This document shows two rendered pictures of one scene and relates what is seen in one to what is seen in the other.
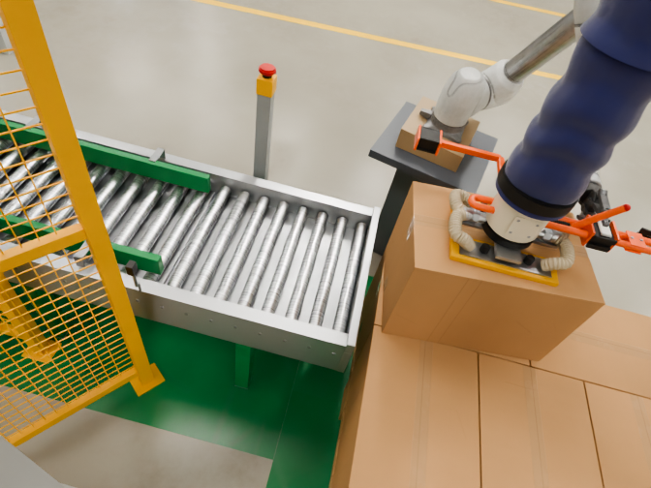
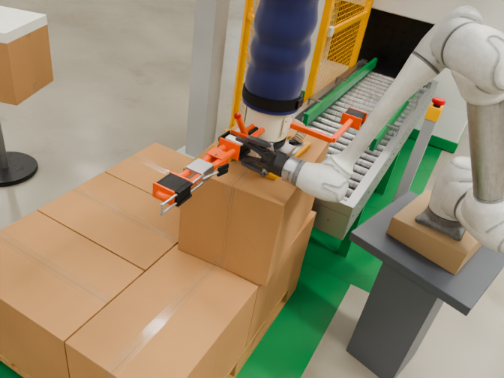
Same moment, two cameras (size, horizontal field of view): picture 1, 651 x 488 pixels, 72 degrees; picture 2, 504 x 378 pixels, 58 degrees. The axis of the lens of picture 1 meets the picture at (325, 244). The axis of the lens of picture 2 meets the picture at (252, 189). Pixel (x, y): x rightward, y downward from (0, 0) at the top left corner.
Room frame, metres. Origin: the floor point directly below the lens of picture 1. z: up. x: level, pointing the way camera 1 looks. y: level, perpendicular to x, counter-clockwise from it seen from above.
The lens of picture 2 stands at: (1.69, -2.06, 1.86)
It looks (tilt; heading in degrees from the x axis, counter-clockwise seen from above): 34 degrees down; 112
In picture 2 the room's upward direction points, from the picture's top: 10 degrees clockwise
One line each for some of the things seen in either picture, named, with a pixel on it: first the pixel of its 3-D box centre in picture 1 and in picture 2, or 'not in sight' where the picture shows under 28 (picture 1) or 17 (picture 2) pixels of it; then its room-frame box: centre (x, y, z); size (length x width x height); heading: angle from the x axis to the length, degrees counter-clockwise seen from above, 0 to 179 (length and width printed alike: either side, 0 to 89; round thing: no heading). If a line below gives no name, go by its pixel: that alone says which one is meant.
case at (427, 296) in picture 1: (477, 273); (256, 191); (1.09, -0.56, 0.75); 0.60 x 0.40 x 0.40; 94
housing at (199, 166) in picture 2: not in sight; (199, 171); (1.07, -1.02, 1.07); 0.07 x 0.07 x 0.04; 89
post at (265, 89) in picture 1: (261, 171); (404, 184); (1.62, 0.39, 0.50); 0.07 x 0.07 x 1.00; 89
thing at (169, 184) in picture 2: not in sight; (171, 187); (1.06, -1.15, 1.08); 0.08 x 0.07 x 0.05; 89
